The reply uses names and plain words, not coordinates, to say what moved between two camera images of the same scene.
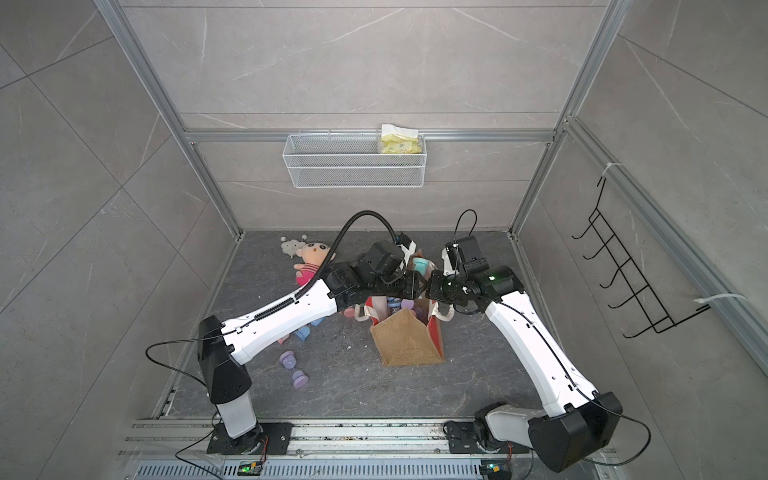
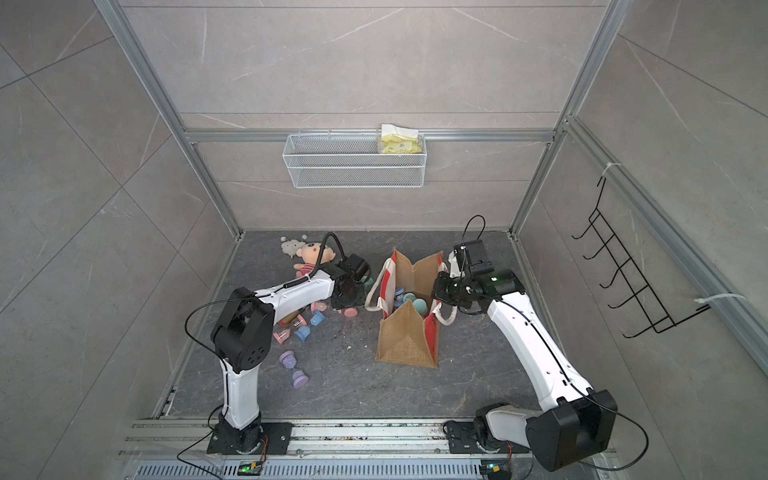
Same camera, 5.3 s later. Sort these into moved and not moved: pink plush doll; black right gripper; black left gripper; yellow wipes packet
Moved: black left gripper
Not moved: yellow wipes packet; black right gripper; pink plush doll
